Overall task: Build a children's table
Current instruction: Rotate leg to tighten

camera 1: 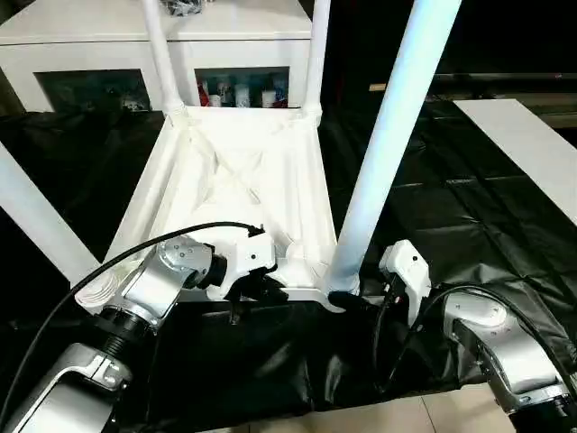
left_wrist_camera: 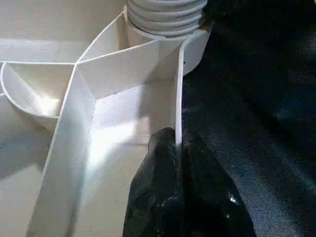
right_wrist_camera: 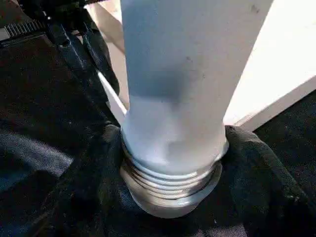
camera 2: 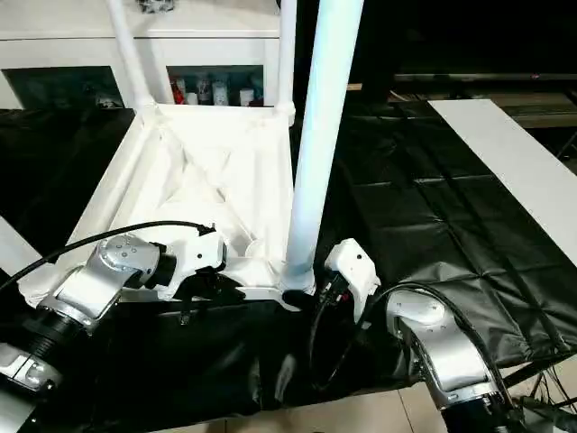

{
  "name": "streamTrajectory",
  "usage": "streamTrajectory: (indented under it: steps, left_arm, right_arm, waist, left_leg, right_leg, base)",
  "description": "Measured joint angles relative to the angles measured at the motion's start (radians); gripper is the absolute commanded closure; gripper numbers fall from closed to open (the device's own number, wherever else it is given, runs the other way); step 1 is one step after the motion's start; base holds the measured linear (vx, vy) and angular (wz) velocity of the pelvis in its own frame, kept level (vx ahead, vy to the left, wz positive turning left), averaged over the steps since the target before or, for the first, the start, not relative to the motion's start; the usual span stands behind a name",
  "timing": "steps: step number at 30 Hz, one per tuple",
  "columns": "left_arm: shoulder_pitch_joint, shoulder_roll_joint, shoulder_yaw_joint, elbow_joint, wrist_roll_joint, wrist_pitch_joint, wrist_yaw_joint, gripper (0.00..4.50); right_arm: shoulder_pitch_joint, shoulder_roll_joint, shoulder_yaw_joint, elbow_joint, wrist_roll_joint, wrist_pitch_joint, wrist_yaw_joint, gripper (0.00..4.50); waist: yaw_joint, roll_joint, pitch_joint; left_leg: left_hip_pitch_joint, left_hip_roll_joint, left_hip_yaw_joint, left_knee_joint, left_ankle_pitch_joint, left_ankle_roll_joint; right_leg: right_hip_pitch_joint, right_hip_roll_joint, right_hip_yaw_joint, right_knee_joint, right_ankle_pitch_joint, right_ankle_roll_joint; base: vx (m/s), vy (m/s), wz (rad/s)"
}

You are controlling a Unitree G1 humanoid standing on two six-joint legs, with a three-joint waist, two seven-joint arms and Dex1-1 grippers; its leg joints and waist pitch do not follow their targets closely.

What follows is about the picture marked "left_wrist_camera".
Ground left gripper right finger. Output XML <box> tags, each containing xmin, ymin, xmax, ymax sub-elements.
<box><xmin>181</xmin><ymin>133</ymin><xmax>255</xmax><ymax>237</ymax></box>

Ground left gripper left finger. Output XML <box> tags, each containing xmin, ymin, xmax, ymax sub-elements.
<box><xmin>122</xmin><ymin>127</ymin><xmax>185</xmax><ymax>237</ymax></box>

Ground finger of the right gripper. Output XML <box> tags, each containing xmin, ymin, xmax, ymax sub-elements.
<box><xmin>201</xmin><ymin>0</ymin><xmax>250</xmax><ymax>30</ymax></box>

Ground white plastic table leg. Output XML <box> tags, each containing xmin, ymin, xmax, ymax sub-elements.
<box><xmin>125</xmin><ymin>0</ymin><xmax>207</xmax><ymax>38</ymax></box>

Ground white plastic table top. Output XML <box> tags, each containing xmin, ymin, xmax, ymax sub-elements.
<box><xmin>0</xmin><ymin>0</ymin><xmax>213</xmax><ymax>237</ymax></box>

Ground black work mat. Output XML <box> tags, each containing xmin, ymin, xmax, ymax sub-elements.
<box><xmin>177</xmin><ymin>0</ymin><xmax>316</xmax><ymax>237</ymax></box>

